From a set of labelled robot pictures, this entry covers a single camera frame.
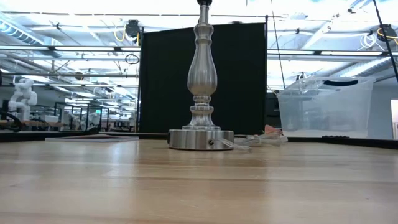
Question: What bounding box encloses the black partition screen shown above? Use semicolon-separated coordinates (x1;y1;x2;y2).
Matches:
138;22;269;135

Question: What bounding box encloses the thin black pole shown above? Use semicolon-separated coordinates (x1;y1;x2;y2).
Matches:
371;0;398;83

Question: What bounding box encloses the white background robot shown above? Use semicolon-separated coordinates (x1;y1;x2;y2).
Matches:
7;78;39;122

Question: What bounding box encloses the clear plastic storage bin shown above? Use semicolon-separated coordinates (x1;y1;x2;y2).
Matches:
276;76;376;140

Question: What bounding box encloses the silver metal table lamp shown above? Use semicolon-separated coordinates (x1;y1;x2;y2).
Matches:
167;0;235;152

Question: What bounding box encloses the black aluminium table frame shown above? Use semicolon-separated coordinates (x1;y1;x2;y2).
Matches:
0;129;398;151

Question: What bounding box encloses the black frame workstation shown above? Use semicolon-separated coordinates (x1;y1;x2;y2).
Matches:
53;101;110;132

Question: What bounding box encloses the clear bundled lamp cord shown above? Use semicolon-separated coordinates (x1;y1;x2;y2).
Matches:
217;124;289;152

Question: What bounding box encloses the black ceiling cable reel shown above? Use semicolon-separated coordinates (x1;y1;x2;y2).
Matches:
376;24;397;43
124;19;142;39

